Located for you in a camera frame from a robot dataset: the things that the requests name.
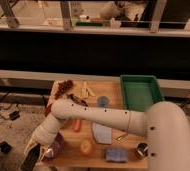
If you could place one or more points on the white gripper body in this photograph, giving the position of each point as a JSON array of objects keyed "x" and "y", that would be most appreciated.
[{"x": 43, "y": 145}]

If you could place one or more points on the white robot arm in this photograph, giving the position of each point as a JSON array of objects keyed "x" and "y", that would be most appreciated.
[{"x": 164, "y": 124}]

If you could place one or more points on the purple bowl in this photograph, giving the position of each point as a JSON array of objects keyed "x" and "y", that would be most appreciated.
[{"x": 55, "y": 148}]

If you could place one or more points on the orange-brown bowl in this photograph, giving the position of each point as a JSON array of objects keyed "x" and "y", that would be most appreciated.
[{"x": 48, "y": 109}]

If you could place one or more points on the orange carrot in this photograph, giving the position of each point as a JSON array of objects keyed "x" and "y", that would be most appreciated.
[{"x": 77, "y": 125}]

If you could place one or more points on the black power adapter on floor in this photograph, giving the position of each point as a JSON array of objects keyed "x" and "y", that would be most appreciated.
[{"x": 14, "y": 115}]

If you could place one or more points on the black object on floor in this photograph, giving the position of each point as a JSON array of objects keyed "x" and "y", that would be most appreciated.
[{"x": 5, "y": 147}]

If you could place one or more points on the orange fruit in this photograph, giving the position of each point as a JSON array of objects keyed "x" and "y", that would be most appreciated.
[{"x": 86, "y": 147}]

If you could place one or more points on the dark small toy object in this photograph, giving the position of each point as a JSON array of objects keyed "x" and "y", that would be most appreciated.
[{"x": 77, "y": 100}]

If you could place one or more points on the bunch of dark grapes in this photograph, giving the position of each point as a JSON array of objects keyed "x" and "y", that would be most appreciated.
[{"x": 63, "y": 87}]

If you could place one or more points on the light blue folded cloth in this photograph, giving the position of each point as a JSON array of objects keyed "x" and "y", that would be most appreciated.
[{"x": 102, "y": 134}]

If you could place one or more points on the blue round lid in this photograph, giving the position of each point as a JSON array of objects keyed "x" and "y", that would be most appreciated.
[{"x": 103, "y": 101}]

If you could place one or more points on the blue sponge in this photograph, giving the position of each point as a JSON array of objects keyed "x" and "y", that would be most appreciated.
[{"x": 118, "y": 155}]

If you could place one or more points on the metal spoon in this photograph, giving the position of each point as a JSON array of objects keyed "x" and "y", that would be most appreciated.
[{"x": 121, "y": 137}]

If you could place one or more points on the small metal cup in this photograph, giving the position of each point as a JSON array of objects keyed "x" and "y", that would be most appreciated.
[{"x": 142, "y": 150}]

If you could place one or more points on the green plastic tray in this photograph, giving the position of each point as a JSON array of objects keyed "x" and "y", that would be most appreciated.
[{"x": 139, "y": 92}]

